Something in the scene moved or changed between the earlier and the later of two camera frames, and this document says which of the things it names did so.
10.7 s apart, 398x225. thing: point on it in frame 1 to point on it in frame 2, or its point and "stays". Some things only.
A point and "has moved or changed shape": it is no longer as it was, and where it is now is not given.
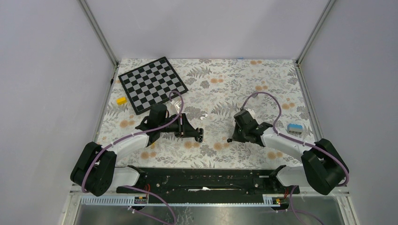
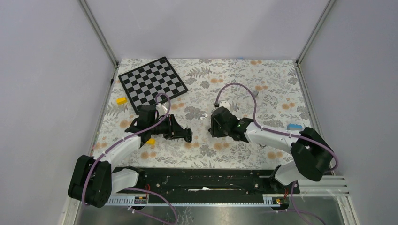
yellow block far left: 121,101 stays
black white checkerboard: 151,84 stays
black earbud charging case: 201,138 has moved or changed shape
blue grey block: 294,127 stays
